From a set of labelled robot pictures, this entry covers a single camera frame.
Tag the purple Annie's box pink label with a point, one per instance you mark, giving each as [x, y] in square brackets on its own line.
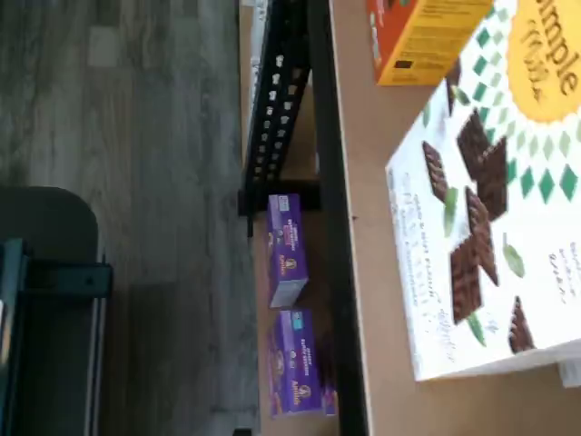
[286, 254]

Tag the black shelf beam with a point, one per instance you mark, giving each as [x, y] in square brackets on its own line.
[338, 227]

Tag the brown wooden shelf board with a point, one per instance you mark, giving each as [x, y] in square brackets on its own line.
[261, 272]

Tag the brown shelf board under cookie boxes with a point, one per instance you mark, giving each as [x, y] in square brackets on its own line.
[377, 272]

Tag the black perforated shelf upright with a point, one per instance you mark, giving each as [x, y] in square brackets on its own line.
[277, 109]

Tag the purple Annie's box teal badge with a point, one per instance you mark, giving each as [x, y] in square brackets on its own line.
[295, 363]

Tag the white Simple Mills cookie box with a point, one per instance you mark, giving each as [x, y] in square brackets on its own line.
[499, 204]

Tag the orange yellow snack box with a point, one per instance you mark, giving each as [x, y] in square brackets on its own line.
[422, 50]

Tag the teal metal bracket frame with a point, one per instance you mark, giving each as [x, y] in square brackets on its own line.
[59, 281]

